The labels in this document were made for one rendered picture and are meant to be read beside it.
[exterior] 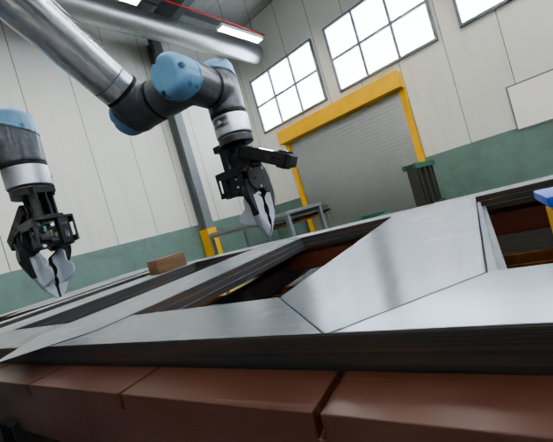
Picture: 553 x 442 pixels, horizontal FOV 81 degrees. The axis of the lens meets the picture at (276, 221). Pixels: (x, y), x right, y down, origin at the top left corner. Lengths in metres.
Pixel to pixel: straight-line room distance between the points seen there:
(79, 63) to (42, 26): 0.06
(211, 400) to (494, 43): 8.67
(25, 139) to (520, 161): 8.31
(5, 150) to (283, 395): 0.67
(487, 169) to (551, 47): 2.42
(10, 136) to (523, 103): 8.31
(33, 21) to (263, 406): 0.60
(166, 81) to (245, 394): 0.49
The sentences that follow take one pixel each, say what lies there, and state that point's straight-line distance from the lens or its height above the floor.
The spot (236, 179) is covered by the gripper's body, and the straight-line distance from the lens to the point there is 0.65.
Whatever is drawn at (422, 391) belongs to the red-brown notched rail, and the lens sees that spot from 0.19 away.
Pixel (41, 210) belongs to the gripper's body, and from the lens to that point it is 0.72.
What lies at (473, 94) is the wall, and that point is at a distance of 8.64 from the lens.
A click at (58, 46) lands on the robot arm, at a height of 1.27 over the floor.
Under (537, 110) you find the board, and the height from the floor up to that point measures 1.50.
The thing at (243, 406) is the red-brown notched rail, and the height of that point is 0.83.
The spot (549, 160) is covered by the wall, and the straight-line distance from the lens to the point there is 8.48.
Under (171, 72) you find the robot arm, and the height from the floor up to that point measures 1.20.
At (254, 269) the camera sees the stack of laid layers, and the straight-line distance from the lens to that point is 0.73.
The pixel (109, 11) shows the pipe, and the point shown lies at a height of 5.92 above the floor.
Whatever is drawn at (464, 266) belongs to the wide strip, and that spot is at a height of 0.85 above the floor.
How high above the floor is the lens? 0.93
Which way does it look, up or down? 1 degrees down
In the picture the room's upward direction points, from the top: 16 degrees counter-clockwise
